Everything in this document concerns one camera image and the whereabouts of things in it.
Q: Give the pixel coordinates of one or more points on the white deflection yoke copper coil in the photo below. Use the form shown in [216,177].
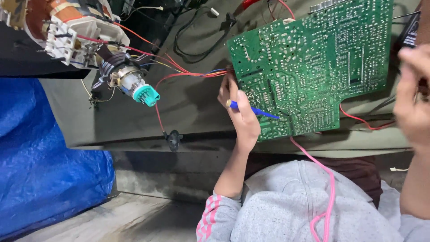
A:
[67,33]

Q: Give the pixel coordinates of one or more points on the teal tube socket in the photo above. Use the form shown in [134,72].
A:
[147,96]

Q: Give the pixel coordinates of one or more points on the blue plastic tarp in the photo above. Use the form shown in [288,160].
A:
[43,151]

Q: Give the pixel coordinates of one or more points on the person's left hand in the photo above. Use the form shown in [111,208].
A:
[245,127]

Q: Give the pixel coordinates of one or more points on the grey hooded sweatshirt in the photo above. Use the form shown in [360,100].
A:
[302,208]

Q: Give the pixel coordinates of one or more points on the green printed circuit board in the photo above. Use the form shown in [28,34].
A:
[312,67]

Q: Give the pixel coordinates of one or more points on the black box device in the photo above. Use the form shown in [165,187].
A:
[409,32]

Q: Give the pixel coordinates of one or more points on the blue soldering tool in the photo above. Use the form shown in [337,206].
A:
[260,111]

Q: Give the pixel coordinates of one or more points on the metal heat sink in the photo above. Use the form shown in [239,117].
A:
[324,6]

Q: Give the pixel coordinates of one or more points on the black picture tube body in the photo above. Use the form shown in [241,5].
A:
[30,57]

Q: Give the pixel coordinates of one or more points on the person's right fingers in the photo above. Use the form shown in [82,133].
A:
[411,67]

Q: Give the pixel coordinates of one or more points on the person's right hand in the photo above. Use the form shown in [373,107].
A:
[415,111]

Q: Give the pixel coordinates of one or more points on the glass tube neck metal clamp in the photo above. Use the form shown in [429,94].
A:
[126,79]

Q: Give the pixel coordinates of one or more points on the person's left fingers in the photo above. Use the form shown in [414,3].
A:
[235,95]

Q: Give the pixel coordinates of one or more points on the white plug connector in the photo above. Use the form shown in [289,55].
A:
[214,12]

